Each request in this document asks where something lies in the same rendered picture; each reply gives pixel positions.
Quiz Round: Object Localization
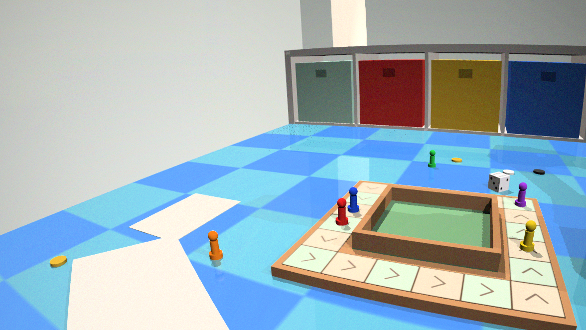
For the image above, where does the purple pawn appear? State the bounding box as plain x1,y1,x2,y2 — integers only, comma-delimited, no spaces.
515,182,527,207

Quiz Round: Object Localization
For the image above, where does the blue game pawn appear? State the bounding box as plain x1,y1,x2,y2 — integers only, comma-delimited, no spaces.
348,187,359,213

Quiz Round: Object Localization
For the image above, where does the red pawn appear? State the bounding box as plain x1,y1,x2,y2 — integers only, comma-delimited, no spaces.
336,198,348,225

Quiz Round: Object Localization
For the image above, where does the orange game pawn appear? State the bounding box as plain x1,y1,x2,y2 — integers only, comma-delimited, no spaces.
208,230,223,260

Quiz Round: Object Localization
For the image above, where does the white die with black pips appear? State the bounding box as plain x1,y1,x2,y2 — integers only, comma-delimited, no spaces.
488,172,510,192

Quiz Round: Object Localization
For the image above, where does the yellow game pawn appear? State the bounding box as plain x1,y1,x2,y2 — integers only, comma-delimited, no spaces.
520,220,537,252

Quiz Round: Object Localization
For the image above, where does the green pawn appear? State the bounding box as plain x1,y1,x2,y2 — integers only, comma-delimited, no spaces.
428,150,436,167

